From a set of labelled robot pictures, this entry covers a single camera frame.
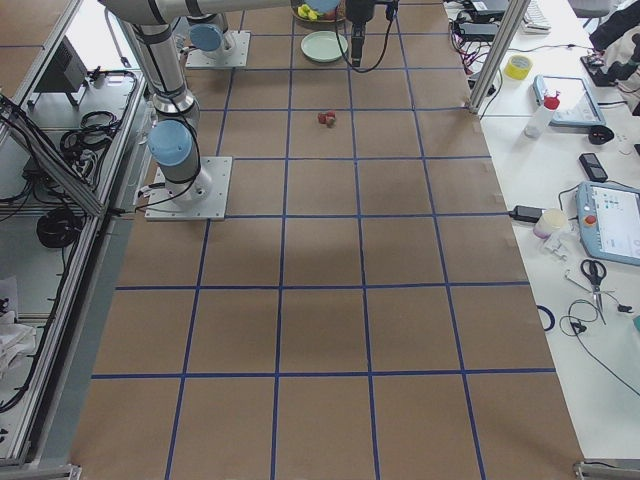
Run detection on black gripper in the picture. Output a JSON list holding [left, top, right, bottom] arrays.
[[346, 0, 374, 59]]

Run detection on pale green plate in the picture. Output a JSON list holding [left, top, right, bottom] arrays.
[[301, 31, 348, 63]]

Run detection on wicker fruit basket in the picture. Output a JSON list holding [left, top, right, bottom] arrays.
[[292, 8, 345, 24]]

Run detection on yellow banana bunch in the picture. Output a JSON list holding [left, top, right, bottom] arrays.
[[296, 4, 321, 22]]

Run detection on yellow tape roll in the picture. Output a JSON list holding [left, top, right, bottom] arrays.
[[504, 55, 533, 80]]

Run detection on white bottle red cap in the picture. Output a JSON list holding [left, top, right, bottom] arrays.
[[523, 93, 560, 139]]

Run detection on teach pendant far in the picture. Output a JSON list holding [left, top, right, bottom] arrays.
[[532, 75, 606, 127]]

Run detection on teach pendant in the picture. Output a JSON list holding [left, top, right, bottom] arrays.
[[575, 181, 639, 266], [532, 75, 606, 127]]

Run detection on black power adapter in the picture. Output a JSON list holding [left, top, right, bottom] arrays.
[[508, 205, 544, 224]]

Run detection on black phone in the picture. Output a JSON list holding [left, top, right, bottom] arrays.
[[579, 153, 608, 183]]

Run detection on white cup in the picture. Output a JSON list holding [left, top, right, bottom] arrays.
[[533, 208, 569, 240]]

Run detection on teach pendant near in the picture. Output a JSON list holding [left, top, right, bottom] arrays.
[[575, 181, 639, 266]]

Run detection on blue tape roll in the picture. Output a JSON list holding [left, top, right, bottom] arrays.
[[536, 305, 556, 332]]

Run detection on black scissors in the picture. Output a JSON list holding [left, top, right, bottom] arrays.
[[580, 259, 607, 323]]

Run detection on aluminium frame post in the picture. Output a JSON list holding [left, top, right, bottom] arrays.
[[467, 0, 529, 114]]

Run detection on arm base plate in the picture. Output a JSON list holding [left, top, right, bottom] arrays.
[[144, 156, 233, 221], [186, 25, 251, 70]]

